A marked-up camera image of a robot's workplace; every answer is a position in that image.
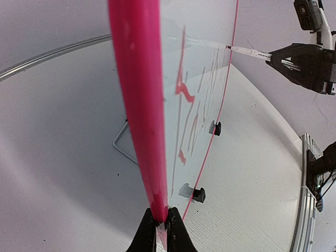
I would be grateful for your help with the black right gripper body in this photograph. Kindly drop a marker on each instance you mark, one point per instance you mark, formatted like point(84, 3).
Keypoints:
point(325, 79)

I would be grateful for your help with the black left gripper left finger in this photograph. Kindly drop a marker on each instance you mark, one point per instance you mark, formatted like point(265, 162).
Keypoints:
point(145, 237)

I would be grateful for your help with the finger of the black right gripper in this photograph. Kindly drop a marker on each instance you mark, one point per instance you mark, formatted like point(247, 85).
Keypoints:
point(297, 52)
point(306, 76)

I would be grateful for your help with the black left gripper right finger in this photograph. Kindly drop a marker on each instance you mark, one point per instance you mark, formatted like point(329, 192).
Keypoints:
point(178, 239)

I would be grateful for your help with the whiteboard marker silver body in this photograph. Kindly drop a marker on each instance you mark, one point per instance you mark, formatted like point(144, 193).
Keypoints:
point(261, 55)

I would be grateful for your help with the pink framed whiteboard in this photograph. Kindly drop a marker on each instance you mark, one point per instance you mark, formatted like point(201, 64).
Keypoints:
point(173, 69)

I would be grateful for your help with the black left whiteboard stand foot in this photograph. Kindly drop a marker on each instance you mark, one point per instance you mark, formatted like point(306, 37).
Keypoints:
point(199, 195)

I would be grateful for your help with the black whiteboard stand foot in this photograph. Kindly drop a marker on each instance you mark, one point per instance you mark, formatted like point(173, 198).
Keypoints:
point(199, 195)
point(217, 128)

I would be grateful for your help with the black right whiteboard stand foot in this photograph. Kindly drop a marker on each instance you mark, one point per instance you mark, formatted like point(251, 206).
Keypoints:
point(217, 128)

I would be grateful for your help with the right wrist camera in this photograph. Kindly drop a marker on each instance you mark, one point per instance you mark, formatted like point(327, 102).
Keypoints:
point(312, 18)

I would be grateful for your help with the metal wire whiteboard stand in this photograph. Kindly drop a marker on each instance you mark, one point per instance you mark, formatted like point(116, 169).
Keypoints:
point(122, 142)

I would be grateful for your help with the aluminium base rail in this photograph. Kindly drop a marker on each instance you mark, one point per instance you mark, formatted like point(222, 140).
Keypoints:
point(306, 214)

